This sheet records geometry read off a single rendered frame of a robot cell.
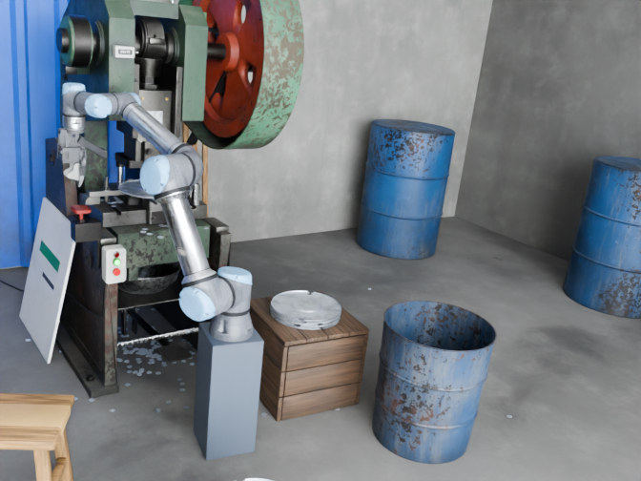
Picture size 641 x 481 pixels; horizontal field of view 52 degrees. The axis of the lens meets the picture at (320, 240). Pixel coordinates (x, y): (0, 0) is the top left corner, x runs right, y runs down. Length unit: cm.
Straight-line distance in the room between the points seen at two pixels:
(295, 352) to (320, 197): 246
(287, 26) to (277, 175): 210
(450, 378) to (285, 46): 137
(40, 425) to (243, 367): 66
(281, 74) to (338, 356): 112
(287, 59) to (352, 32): 219
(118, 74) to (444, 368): 159
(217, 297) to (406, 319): 89
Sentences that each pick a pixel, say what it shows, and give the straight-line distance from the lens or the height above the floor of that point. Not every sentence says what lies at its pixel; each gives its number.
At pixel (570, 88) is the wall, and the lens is 519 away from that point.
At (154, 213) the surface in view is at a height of 70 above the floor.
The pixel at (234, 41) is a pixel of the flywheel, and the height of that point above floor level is 138.
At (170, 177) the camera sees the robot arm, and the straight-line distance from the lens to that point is 209.
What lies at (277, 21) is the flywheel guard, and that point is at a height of 148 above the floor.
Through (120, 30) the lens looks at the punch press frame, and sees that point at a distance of 260.
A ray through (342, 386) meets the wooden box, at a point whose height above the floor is 10.
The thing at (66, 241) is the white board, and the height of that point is 51.
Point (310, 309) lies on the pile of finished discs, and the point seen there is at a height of 39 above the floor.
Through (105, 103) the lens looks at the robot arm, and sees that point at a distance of 235.
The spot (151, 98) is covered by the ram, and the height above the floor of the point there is 114.
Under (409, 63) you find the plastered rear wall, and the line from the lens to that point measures 514.
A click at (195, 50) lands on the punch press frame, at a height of 134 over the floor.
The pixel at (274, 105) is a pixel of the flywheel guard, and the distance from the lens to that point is 263.
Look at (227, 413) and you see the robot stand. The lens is 237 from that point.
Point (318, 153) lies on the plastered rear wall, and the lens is 473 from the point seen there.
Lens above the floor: 150
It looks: 18 degrees down
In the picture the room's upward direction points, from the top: 6 degrees clockwise
